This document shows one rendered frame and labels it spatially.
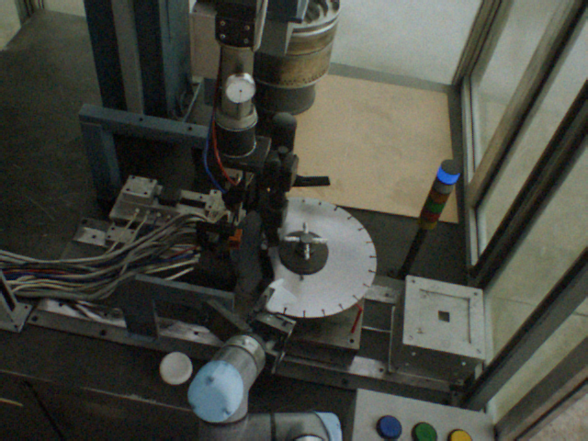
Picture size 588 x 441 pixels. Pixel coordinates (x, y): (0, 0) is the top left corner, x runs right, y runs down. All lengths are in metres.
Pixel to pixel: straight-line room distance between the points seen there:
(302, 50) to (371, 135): 0.38
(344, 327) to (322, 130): 0.76
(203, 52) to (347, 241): 0.56
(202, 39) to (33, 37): 1.35
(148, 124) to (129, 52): 0.28
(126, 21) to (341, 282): 0.85
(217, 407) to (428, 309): 0.64
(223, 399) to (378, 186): 1.04
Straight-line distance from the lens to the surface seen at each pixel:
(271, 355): 0.99
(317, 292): 1.25
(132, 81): 1.70
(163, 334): 1.41
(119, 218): 1.55
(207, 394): 0.87
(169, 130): 1.42
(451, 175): 1.26
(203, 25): 1.01
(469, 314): 1.38
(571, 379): 1.02
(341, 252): 1.32
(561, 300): 1.02
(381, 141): 1.90
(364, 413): 1.21
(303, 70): 1.76
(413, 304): 1.34
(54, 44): 2.26
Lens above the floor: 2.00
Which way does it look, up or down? 51 degrees down
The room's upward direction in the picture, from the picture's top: 9 degrees clockwise
